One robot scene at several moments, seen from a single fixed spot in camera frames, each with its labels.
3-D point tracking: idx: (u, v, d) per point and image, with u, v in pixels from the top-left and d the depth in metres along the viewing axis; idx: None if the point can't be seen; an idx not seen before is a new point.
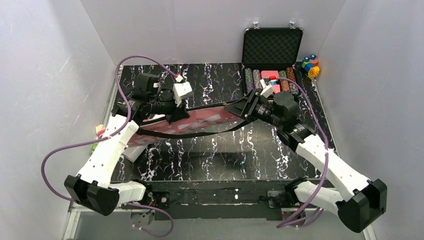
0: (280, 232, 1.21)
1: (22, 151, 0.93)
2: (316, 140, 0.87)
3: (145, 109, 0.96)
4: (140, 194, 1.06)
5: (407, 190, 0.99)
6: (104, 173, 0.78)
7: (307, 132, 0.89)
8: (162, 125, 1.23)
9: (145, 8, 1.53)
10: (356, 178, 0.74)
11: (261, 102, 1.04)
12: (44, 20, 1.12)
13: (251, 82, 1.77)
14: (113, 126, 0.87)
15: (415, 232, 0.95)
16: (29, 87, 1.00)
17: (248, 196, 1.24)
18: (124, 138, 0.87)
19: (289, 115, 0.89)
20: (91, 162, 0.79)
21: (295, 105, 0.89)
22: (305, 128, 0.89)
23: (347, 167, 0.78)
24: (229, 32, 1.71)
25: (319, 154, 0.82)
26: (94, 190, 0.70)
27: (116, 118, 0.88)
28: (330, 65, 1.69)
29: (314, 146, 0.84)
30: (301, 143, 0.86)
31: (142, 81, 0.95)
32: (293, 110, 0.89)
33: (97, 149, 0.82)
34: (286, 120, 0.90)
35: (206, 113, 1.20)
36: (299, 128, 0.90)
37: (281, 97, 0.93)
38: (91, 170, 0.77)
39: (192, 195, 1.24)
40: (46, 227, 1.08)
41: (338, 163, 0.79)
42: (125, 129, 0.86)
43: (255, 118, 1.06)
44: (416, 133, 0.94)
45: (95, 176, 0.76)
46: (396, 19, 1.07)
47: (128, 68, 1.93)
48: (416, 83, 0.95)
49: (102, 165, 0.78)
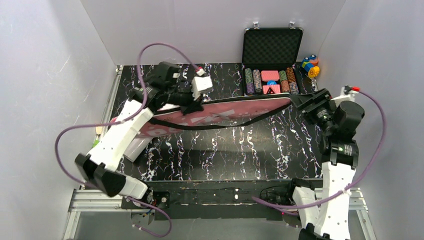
0: (280, 232, 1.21)
1: (22, 150, 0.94)
2: (348, 173, 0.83)
3: (162, 98, 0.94)
4: (140, 193, 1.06)
5: (408, 190, 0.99)
6: (113, 156, 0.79)
7: (348, 161, 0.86)
8: (176, 116, 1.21)
9: (145, 9, 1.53)
10: (340, 229, 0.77)
11: (327, 106, 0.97)
12: (45, 20, 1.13)
13: (251, 82, 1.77)
14: (128, 111, 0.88)
15: (416, 232, 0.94)
16: (29, 87, 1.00)
17: (248, 196, 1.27)
18: (136, 125, 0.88)
19: (344, 126, 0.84)
20: (102, 143, 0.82)
21: (358, 120, 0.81)
22: (352, 153, 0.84)
23: (344, 215, 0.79)
24: (229, 32, 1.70)
25: (333, 185, 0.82)
26: (101, 172, 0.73)
27: (132, 103, 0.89)
28: (330, 65, 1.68)
29: (337, 176, 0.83)
30: (330, 164, 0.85)
31: (162, 69, 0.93)
32: (352, 123, 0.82)
33: (108, 132, 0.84)
34: (338, 130, 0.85)
35: (220, 108, 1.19)
36: (345, 149, 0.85)
37: (349, 105, 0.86)
38: (101, 151, 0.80)
39: (192, 195, 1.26)
40: (46, 227, 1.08)
41: (340, 206, 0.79)
42: (139, 116, 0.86)
43: (311, 118, 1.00)
44: (418, 133, 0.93)
45: (104, 158, 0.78)
46: (397, 19, 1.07)
47: (128, 68, 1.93)
48: (417, 83, 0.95)
49: (112, 148, 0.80)
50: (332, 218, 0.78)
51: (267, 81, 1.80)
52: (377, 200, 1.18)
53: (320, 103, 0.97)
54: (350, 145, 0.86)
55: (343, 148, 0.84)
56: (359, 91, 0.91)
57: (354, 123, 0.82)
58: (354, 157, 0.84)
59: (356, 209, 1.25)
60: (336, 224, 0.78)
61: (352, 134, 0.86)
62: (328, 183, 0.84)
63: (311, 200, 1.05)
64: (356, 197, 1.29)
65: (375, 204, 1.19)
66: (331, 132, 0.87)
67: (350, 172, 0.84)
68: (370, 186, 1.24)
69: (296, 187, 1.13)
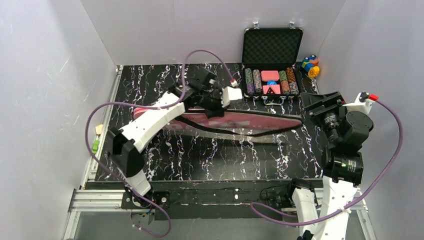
0: (280, 232, 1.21)
1: (21, 150, 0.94)
2: (349, 191, 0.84)
3: (196, 98, 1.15)
4: (143, 190, 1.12)
5: (408, 190, 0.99)
6: (142, 135, 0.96)
7: (351, 177, 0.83)
8: (198, 117, 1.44)
9: (145, 9, 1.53)
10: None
11: (337, 112, 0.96)
12: (45, 20, 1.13)
13: (251, 82, 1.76)
14: (165, 102, 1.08)
15: (416, 232, 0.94)
16: (29, 87, 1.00)
17: (248, 196, 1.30)
18: (169, 115, 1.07)
19: (349, 140, 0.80)
20: (136, 123, 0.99)
21: (365, 135, 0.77)
22: (355, 170, 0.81)
23: (341, 233, 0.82)
24: (229, 32, 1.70)
25: (333, 202, 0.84)
26: (129, 147, 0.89)
27: (170, 96, 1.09)
28: (330, 65, 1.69)
29: (338, 194, 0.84)
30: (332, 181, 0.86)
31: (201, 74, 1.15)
32: (357, 137, 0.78)
33: (144, 115, 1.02)
34: (342, 144, 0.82)
35: (239, 117, 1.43)
36: (349, 164, 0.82)
37: (356, 117, 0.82)
38: (134, 128, 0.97)
39: (192, 195, 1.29)
40: (47, 227, 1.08)
41: (338, 224, 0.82)
42: (173, 107, 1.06)
43: (319, 123, 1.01)
44: (419, 133, 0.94)
45: (135, 134, 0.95)
46: (397, 19, 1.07)
47: (128, 68, 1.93)
48: (417, 83, 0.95)
49: (143, 128, 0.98)
50: (330, 236, 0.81)
51: (267, 81, 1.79)
52: (377, 200, 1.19)
53: (331, 108, 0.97)
54: (355, 160, 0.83)
55: (346, 163, 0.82)
56: (376, 99, 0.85)
57: (360, 138, 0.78)
58: (359, 174, 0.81)
59: (356, 209, 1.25)
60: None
61: (357, 148, 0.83)
62: (328, 199, 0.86)
63: (311, 204, 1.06)
64: None
65: (375, 204, 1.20)
66: (335, 145, 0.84)
67: (352, 189, 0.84)
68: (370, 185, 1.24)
69: (296, 189, 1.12)
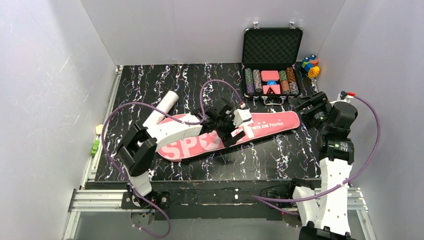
0: (280, 232, 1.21)
1: (22, 150, 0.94)
2: (345, 169, 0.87)
3: (212, 126, 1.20)
4: (144, 190, 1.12)
5: (407, 189, 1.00)
6: (163, 139, 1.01)
7: (345, 157, 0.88)
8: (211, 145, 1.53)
9: (144, 9, 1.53)
10: (340, 222, 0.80)
11: (324, 108, 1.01)
12: (45, 21, 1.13)
13: (251, 82, 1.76)
14: (188, 119, 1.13)
15: (416, 232, 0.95)
16: (29, 87, 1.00)
17: (248, 196, 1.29)
18: (189, 130, 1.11)
19: (339, 124, 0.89)
20: (160, 126, 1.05)
21: (351, 117, 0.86)
22: (348, 149, 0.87)
23: (343, 209, 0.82)
24: (229, 32, 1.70)
25: (332, 180, 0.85)
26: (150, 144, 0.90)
27: (192, 116, 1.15)
28: (330, 65, 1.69)
29: (335, 171, 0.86)
30: (329, 160, 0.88)
31: (220, 105, 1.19)
32: (345, 120, 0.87)
33: (169, 122, 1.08)
34: (333, 128, 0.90)
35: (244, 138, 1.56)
36: (341, 146, 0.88)
37: (343, 105, 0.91)
38: (157, 130, 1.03)
39: (192, 195, 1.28)
40: (47, 226, 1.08)
41: (339, 199, 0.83)
42: (195, 126, 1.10)
43: (308, 121, 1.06)
44: (419, 133, 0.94)
45: (157, 135, 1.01)
46: (397, 19, 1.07)
47: (128, 68, 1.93)
48: (417, 82, 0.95)
49: (166, 133, 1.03)
50: (332, 212, 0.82)
51: (267, 81, 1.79)
52: (377, 200, 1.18)
53: (317, 105, 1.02)
54: (346, 142, 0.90)
55: (339, 144, 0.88)
56: (354, 96, 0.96)
57: (348, 120, 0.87)
58: (350, 153, 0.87)
59: (356, 209, 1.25)
60: (336, 217, 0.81)
61: (347, 132, 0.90)
62: (326, 179, 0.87)
63: None
64: (356, 197, 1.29)
65: (375, 204, 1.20)
66: (327, 130, 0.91)
67: (347, 167, 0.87)
68: (370, 185, 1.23)
69: (296, 187, 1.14)
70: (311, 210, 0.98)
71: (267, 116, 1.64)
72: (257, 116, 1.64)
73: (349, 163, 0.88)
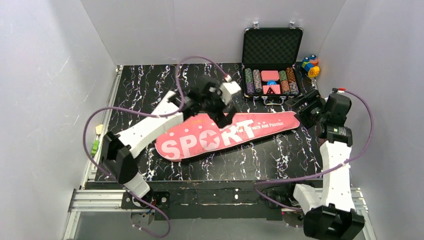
0: (280, 232, 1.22)
1: (22, 150, 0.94)
2: (345, 150, 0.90)
3: (196, 109, 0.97)
4: (141, 192, 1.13)
5: (406, 189, 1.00)
6: (139, 142, 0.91)
7: (344, 140, 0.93)
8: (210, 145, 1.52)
9: (144, 9, 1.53)
10: (344, 199, 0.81)
11: (319, 103, 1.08)
12: (45, 21, 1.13)
13: (251, 82, 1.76)
14: (164, 110, 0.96)
15: (416, 232, 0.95)
16: (29, 87, 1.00)
17: (248, 196, 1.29)
18: (169, 123, 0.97)
19: (335, 112, 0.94)
20: (133, 129, 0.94)
21: (346, 104, 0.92)
22: (346, 134, 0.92)
23: (346, 187, 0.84)
24: (229, 32, 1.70)
25: (334, 160, 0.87)
26: (125, 153, 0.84)
27: (170, 105, 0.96)
28: (330, 65, 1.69)
29: (336, 153, 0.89)
30: (328, 142, 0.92)
31: (201, 83, 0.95)
32: (341, 108, 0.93)
33: (142, 121, 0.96)
34: (331, 115, 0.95)
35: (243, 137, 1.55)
36: (340, 131, 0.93)
37: (336, 95, 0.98)
38: (131, 135, 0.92)
39: (192, 195, 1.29)
40: (47, 226, 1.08)
41: (341, 178, 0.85)
42: (173, 116, 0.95)
43: (305, 116, 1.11)
44: (418, 133, 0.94)
45: (132, 141, 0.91)
46: (397, 19, 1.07)
47: (128, 68, 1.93)
48: (417, 82, 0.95)
49: (141, 135, 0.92)
50: (336, 190, 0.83)
51: (267, 81, 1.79)
52: (377, 200, 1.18)
53: (312, 102, 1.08)
54: (343, 127, 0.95)
55: (337, 129, 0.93)
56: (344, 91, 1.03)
57: (344, 107, 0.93)
58: (349, 137, 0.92)
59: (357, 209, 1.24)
60: (340, 195, 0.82)
61: (343, 119, 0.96)
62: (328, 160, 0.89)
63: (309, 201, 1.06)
64: (356, 197, 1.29)
65: (375, 204, 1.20)
66: (325, 117, 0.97)
67: (347, 149, 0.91)
68: (370, 185, 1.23)
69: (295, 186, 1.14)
70: (312, 198, 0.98)
71: (267, 116, 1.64)
72: (257, 116, 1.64)
73: (349, 145, 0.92)
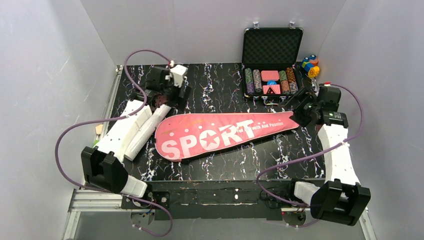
0: (280, 232, 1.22)
1: (22, 150, 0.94)
2: (342, 131, 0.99)
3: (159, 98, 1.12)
4: (141, 191, 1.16)
5: (406, 189, 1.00)
6: (119, 146, 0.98)
7: (341, 123, 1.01)
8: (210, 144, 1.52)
9: (144, 9, 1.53)
10: (348, 174, 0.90)
11: (311, 99, 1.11)
12: (45, 21, 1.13)
13: (251, 82, 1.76)
14: (131, 109, 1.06)
15: (416, 232, 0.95)
16: (29, 87, 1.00)
17: (248, 196, 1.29)
18: (139, 119, 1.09)
19: (328, 99, 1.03)
20: (108, 136, 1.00)
21: (337, 91, 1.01)
22: (341, 117, 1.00)
23: (348, 163, 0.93)
24: (229, 32, 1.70)
25: (333, 140, 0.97)
26: (111, 160, 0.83)
27: (134, 103, 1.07)
28: (330, 65, 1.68)
29: (334, 134, 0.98)
30: (326, 126, 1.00)
31: (155, 73, 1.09)
32: (333, 94, 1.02)
33: (114, 126, 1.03)
34: (324, 103, 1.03)
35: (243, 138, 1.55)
36: (335, 115, 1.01)
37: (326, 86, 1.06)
38: (109, 142, 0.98)
39: (192, 195, 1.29)
40: (47, 226, 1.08)
41: (342, 155, 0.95)
42: (142, 112, 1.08)
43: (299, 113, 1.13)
44: (418, 133, 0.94)
45: (113, 147, 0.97)
46: (397, 19, 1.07)
47: (128, 68, 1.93)
48: (418, 82, 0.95)
49: (119, 139, 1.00)
50: (339, 167, 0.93)
51: (267, 81, 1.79)
52: (377, 200, 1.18)
53: (304, 99, 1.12)
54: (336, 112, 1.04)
55: (332, 113, 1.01)
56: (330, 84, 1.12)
57: (335, 94, 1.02)
58: (344, 120, 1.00)
59: None
60: (343, 170, 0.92)
61: (336, 105, 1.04)
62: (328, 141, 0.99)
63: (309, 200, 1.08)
64: None
65: (375, 204, 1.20)
66: (319, 106, 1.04)
67: (344, 130, 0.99)
68: (370, 185, 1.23)
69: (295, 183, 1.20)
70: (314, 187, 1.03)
71: (267, 116, 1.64)
72: (257, 116, 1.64)
73: (345, 127, 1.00)
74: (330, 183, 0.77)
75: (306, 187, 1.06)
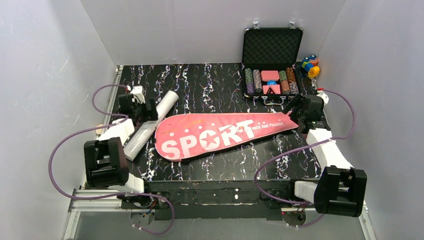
0: (280, 232, 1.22)
1: (22, 150, 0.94)
2: (326, 134, 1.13)
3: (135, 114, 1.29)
4: (142, 188, 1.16)
5: (406, 189, 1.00)
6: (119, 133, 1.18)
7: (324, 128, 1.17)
8: (209, 145, 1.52)
9: (144, 8, 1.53)
10: (341, 162, 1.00)
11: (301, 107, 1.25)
12: (45, 21, 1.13)
13: (251, 82, 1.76)
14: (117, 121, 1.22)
15: (416, 232, 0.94)
16: (29, 87, 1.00)
17: (248, 196, 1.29)
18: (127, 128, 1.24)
19: (312, 109, 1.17)
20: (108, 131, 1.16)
21: (319, 102, 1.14)
22: (322, 124, 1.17)
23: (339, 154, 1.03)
24: (229, 32, 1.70)
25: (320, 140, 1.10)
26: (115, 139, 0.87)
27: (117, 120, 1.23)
28: (330, 65, 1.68)
29: (320, 135, 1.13)
30: (312, 130, 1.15)
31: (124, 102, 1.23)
32: (316, 105, 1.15)
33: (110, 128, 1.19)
34: (308, 113, 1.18)
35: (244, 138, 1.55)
36: (317, 123, 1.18)
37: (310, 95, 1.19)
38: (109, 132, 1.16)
39: (192, 195, 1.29)
40: (48, 226, 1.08)
41: (332, 150, 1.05)
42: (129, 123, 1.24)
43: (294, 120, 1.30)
44: (418, 133, 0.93)
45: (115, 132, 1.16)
46: (396, 20, 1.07)
47: (128, 68, 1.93)
48: (418, 82, 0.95)
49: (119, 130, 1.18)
50: (332, 158, 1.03)
51: (267, 81, 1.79)
52: (377, 200, 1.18)
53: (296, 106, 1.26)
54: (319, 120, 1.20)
55: (315, 122, 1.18)
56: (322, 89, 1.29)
57: (318, 104, 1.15)
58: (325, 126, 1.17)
59: None
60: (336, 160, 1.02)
61: (319, 113, 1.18)
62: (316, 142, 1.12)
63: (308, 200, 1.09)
64: None
65: (375, 204, 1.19)
66: (305, 116, 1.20)
67: (328, 132, 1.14)
68: (370, 186, 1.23)
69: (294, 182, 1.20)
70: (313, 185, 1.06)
71: (267, 116, 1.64)
72: (257, 115, 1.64)
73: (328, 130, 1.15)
74: (327, 169, 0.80)
75: (307, 186, 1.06)
